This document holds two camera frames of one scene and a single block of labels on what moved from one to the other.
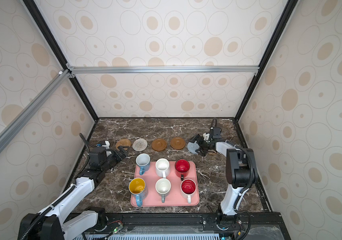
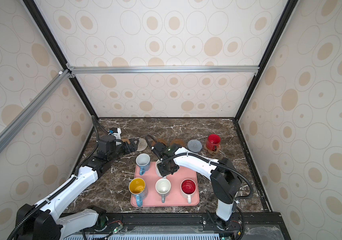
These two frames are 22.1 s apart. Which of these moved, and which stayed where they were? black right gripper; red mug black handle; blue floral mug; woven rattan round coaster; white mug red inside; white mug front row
Moved: black right gripper; red mug black handle
Stayed: blue floral mug; white mug red inside; white mug front row; woven rattan round coaster
